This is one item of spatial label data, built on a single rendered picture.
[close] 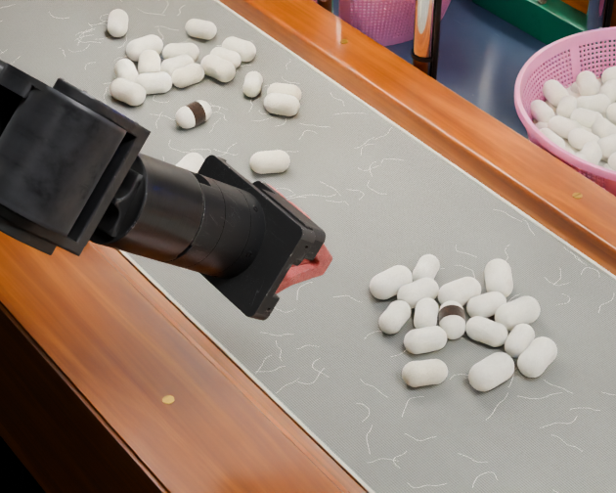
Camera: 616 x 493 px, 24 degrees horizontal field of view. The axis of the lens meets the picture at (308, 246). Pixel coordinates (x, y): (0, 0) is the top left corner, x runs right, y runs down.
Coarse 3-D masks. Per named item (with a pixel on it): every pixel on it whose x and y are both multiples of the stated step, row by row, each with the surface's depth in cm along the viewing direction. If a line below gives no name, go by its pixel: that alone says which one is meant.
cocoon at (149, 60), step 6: (144, 54) 137; (150, 54) 136; (156, 54) 137; (144, 60) 136; (150, 60) 136; (156, 60) 136; (138, 66) 136; (144, 66) 135; (150, 66) 135; (156, 66) 136; (144, 72) 135
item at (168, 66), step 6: (168, 60) 136; (174, 60) 136; (180, 60) 136; (186, 60) 136; (192, 60) 137; (162, 66) 136; (168, 66) 136; (174, 66) 136; (180, 66) 136; (168, 72) 136
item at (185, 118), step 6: (198, 102) 130; (204, 102) 130; (180, 108) 130; (186, 108) 129; (204, 108) 130; (210, 108) 130; (180, 114) 129; (186, 114) 129; (192, 114) 129; (210, 114) 130; (180, 120) 129; (186, 120) 129; (192, 120) 129; (180, 126) 130; (186, 126) 129; (192, 126) 130
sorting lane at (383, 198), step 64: (0, 0) 149; (64, 0) 149; (128, 0) 149; (192, 0) 149; (64, 64) 139; (256, 64) 139; (192, 128) 130; (256, 128) 130; (320, 128) 130; (384, 128) 130; (320, 192) 122; (384, 192) 122; (448, 192) 122; (128, 256) 115; (384, 256) 116; (448, 256) 116; (512, 256) 116; (576, 256) 116; (192, 320) 109; (256, 320) 109; (320, 320) 109; (576, 320) 109; (256, 384) 104; (320, 384) 104; (384, 384) 104; (448, 384) 104; (512, 384) 104; (576, 384) 104; (384, 448) 99; (448, 448) 99; (512, 448) 99; (576, 448) 99
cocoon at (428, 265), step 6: (420, 258) 113; (426, 258) 113; (432, 258) 113; (420, 264) 112; (426, 264) 112; (432, 264) 112; (438, 264) 113; (414, 270) 112; (420, 270) 112; (426, 270) 111; (432, 270) 112; (414, 276) 112; (420, 276) 111; (426, 276) 111; (432, 276) 112
